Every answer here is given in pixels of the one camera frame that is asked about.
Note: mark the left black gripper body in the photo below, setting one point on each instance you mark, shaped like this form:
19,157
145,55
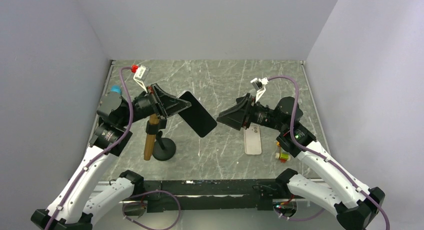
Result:
154,100

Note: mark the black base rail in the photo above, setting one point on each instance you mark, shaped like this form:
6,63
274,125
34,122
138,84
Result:
173,195

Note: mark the colourful toy brick assembly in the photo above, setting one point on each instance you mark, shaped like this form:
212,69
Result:
282,156

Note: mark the gold microphone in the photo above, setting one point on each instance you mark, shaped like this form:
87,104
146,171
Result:
152,129

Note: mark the blue toy microphone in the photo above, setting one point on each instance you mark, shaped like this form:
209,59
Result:
116,89

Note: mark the phone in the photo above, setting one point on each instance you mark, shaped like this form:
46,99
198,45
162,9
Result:
196,116

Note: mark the black microphone stand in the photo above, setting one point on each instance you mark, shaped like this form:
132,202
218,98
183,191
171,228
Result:
164,148

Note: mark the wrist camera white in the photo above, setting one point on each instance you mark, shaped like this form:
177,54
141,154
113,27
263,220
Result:
259,85
140,74

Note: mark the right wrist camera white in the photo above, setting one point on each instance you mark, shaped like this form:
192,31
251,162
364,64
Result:
259,85

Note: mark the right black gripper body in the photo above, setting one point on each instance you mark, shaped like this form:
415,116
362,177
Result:
256,114

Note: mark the beige phone case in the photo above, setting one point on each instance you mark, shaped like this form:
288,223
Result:
252,140

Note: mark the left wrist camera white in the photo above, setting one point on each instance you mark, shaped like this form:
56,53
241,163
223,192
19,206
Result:
140,74

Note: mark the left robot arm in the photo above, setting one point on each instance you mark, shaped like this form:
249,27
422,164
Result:
76,208

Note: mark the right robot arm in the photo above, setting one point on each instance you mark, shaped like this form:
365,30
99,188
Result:
353,203

